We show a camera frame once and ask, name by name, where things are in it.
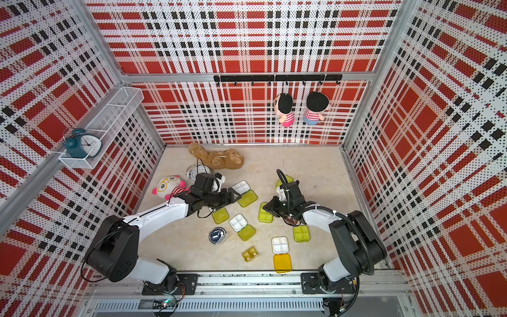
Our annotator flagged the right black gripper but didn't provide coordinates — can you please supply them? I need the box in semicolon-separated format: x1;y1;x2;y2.
262;195;293;220

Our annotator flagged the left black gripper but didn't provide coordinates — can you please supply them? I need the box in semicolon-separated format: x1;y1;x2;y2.
203;188;242;209

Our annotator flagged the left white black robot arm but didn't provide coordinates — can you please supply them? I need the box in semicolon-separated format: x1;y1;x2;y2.
83;173;242;293

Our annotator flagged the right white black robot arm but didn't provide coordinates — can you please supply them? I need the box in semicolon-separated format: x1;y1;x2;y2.
263;180;387;293

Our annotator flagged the small brown pill case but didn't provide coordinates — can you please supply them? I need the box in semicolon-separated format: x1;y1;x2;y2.
284;217;301;227

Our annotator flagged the silver alarm clock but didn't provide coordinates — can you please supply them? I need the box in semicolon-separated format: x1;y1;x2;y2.
186;164;212;182

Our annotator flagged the pink white plush toy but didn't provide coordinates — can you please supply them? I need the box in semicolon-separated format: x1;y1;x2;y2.
152;175;190;201

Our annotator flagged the brown plush bear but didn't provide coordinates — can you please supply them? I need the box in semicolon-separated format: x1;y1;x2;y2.
188;143;244;170

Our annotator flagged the round dark blue tin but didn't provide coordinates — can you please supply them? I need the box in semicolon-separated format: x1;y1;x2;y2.
209;227;227;245

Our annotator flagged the yellow pillbox open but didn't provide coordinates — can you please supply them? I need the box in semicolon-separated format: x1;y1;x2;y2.
271;236;293;273

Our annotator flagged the doll with pink striped shirt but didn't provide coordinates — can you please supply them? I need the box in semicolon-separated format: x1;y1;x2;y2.
274;93;294;128

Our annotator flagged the doll with black hat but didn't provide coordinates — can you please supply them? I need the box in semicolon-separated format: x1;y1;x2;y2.
303;91;330;125

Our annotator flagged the green circuit board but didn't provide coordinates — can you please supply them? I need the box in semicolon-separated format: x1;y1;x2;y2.
138;299;178;310

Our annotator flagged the teal alarm clock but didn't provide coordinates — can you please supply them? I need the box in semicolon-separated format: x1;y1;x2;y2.
63;128;102;159

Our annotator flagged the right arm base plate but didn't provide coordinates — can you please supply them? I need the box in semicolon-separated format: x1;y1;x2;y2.
301;272;355;295

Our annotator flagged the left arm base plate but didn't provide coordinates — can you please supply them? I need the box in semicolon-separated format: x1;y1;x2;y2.
141;273;199;296

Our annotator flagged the white wire shelf basket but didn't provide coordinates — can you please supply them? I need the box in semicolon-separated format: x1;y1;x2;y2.
59;87;144;169

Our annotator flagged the black hook rail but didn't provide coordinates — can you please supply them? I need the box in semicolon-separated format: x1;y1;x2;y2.
213;74;343;85

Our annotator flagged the aluminium rail front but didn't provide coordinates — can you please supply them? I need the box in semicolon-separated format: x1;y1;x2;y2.
85;270;411;300

